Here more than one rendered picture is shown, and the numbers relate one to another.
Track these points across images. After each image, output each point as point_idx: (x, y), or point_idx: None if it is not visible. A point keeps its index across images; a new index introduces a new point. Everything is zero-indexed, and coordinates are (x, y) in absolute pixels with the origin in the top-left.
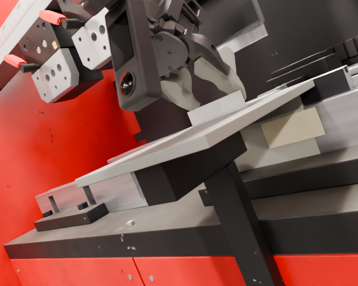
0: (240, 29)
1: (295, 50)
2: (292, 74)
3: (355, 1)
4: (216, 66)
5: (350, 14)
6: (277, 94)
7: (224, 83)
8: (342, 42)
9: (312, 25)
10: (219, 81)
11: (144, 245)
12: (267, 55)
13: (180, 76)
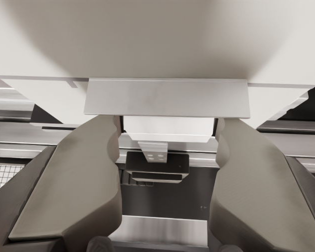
0: (125, 248)
1: (184, 200)
2: (159, 169)
3: (130, 213)
4: (35, 176)
5: (136, 205)
6: (46, 90)
7: (88, 134)
8: (149, 188)
9: (164, 213)
10: (89, 141)
11: None
12: (209, 209)
13: (209, 218)
